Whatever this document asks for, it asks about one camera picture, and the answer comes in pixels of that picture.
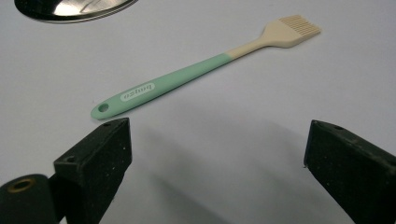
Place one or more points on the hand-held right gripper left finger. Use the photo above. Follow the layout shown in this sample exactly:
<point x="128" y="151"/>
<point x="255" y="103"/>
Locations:
<point x="93" y="161"/>

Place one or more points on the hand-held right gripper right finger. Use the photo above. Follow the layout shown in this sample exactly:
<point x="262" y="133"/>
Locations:
<point x="351" y="168"/>

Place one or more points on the green and beige silicone brush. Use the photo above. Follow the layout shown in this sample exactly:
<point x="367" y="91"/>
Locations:
<point x="174" y="81"/>

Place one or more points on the shiny metal pan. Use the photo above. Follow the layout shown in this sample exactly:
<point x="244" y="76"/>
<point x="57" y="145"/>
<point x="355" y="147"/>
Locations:
<point x="73" y="9"/>

